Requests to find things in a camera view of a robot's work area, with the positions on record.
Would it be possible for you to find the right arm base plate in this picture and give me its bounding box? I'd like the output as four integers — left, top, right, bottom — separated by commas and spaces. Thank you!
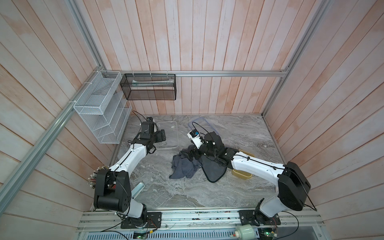
239, 210, 281, 227

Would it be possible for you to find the black mesh basket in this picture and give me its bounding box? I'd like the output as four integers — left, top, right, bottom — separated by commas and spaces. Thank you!
120, 73, 177, 101

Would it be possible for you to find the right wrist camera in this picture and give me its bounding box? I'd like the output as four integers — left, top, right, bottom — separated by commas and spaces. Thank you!
187, 129, 204, 149

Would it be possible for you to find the clear lunch box blue rim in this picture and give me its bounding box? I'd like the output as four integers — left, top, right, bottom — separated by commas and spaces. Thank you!
156, 121, 179, 150

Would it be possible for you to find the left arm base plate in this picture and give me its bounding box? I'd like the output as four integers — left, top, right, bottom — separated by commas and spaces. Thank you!
121, 212, 162, 229

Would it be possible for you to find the dark grey cloth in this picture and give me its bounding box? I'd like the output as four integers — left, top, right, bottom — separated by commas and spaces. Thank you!
169, 145, 202, 179

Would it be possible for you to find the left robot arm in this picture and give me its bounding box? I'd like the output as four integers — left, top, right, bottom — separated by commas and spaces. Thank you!
94, 117, 166, 222

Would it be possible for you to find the white wire mesh shelf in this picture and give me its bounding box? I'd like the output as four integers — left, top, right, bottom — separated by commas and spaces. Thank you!
74, 71, 132, 144

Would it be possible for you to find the yellow lunch box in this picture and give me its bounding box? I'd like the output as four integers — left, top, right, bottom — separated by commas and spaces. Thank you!
231, 150, 255, 180

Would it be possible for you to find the pale green case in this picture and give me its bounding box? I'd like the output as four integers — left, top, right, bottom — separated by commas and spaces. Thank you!
131, 182, 145, 199

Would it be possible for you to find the red cup of pencils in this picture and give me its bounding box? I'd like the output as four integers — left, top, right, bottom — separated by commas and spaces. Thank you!
88, 166, 109, 189

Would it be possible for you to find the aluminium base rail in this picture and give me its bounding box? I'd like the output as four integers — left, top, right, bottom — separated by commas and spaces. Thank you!
74, 208, 331, 240

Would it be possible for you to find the clear lunch box lid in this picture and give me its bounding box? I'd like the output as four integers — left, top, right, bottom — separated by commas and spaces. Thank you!
188, 116, 220, 135

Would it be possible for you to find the white cylinder device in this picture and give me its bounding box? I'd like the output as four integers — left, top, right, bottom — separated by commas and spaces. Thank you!
233, 225, 257, 240

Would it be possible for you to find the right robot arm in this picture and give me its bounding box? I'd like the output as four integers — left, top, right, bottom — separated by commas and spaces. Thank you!
188, 130, 311, 218

